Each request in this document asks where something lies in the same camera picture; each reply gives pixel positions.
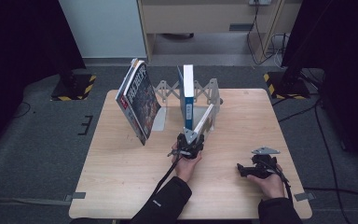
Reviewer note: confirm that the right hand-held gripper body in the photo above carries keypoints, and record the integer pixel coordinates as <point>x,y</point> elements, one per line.
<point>264,165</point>

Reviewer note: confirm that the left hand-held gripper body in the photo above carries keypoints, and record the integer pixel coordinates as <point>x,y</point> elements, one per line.
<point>189,149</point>

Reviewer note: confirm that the white caterpillar picture book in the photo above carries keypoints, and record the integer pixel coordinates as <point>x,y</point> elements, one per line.
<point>205,119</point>

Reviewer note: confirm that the metal expandable book stand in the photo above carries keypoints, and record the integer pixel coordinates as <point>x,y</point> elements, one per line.
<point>160,119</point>

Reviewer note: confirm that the thick blue book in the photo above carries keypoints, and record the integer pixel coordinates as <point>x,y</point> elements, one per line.
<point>188,93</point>

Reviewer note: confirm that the large dark cover book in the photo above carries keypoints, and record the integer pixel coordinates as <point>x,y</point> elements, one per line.
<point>141,99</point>

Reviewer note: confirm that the person's left hand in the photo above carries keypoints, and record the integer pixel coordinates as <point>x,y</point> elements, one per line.
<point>186,168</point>

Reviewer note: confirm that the person's right hand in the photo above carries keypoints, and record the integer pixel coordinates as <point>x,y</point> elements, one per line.
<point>272,186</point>

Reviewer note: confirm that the grey tape strip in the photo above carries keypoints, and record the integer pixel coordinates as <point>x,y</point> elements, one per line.
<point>76,196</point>
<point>304,196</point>

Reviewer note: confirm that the striped black stand base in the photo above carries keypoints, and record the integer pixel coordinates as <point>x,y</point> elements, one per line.
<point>287,87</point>
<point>74,90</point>

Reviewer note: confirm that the beige wooden desk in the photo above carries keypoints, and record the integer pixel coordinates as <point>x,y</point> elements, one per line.
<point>199,17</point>

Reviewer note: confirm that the black curtain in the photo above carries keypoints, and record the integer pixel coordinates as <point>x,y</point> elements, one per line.
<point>18,46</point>
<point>345,46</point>

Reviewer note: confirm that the white cabinet panel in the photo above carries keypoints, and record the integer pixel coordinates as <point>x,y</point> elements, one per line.
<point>105,28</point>

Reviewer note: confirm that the white power socket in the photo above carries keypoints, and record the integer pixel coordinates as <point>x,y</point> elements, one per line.
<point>260,2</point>

